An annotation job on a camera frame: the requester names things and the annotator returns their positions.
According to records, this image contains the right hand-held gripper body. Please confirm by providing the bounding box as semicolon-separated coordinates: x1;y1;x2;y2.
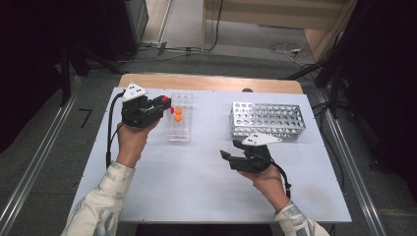
240;132;283;175

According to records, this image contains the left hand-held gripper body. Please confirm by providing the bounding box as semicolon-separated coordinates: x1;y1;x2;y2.
120;82;156;129

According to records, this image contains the clear plastic tube rack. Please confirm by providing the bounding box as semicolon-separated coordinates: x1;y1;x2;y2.
165;91;195;144

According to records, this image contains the metal tube rack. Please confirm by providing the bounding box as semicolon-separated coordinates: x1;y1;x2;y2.
229;101;307;143

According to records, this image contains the person's left hand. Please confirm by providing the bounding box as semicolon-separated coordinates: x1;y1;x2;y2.
116;119;161;169

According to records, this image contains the person's right hand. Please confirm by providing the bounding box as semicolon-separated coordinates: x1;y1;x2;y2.
237;163;291;213

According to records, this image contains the wooden table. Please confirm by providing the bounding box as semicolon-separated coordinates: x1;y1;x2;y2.
117;73;304;95

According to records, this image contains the black metal stand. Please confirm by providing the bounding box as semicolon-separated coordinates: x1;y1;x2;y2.
284;32;348;119
58;42;126;107

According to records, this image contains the black cabinet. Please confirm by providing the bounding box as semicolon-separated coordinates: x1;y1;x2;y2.
101;0;149;62

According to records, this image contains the black curtain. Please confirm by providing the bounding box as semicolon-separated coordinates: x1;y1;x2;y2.
0;0;109;151
340;0;417;198

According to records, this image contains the wooden desk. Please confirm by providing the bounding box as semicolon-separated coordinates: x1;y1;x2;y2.
201;0;358;63

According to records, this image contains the left hand-held gripper cable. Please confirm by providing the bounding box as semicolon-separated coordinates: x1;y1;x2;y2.
105;90;127;170

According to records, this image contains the hand-held gripper cable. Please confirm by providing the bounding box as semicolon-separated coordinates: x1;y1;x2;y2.
268;157;293;200
105;90;127;170

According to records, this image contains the right hand-held gripper cable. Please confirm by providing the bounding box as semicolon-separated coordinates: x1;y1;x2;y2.
268;157;293;200

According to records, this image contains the black floor cable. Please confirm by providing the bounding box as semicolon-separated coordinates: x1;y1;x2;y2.
137;0;224;55

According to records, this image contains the metal floor rail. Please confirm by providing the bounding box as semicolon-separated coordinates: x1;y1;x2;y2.
0;77;83;227
314;88;387;236

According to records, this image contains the white coiled cable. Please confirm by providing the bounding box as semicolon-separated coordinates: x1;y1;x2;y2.
268;40;307;67

